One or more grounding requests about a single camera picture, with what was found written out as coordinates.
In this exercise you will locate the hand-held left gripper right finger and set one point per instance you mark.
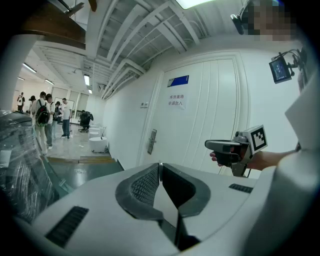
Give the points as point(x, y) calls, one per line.
point(220, 200)

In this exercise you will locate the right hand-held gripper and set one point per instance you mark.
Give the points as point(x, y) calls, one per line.
point(258, 140)

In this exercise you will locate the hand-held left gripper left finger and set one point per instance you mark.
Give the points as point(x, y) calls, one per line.
point(100, 225)

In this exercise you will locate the white door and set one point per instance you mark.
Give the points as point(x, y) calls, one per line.
point(207, 112)

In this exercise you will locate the person's right forearm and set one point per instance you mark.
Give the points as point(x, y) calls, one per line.
point(270, 160)

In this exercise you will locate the silver door lock with lever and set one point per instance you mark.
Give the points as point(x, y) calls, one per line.
point(151, 142)

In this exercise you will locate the person's right hand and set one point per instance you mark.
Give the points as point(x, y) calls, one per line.
point(213, 155)

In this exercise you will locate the white paper sign red print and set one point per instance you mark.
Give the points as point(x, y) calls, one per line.
point(176, 102)

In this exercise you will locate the wooden step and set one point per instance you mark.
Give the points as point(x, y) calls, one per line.
point(92, 160)

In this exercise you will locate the white oval bathtub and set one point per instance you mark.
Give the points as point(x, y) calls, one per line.
point(98, 145)
point(94, 133)

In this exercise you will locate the person's short-sleeved shirt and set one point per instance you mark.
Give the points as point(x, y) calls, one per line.
point(307, 120)

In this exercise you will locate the small black monitor screen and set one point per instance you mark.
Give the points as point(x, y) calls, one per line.
point(280, 70)

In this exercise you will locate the plastic-wrapped black chair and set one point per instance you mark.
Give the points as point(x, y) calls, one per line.
point(22, 162)

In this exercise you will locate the black office chair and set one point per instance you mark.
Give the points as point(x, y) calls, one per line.
point(85, 120)

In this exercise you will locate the bundle of white ceiling pipes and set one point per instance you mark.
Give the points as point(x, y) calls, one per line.
point(120, 75)

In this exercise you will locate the whiteboard on stand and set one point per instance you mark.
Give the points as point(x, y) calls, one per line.
point(60, 102)

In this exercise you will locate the person's head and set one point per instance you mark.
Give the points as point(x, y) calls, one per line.
point(272, 20)

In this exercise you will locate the large ceiling panel light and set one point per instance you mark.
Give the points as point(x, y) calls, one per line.
point(195, 3)

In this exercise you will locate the brown wooden counter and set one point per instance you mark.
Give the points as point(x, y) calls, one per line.
point(55, 27)

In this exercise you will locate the black head-worn camera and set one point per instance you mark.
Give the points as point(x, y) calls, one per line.
point(237, 23)

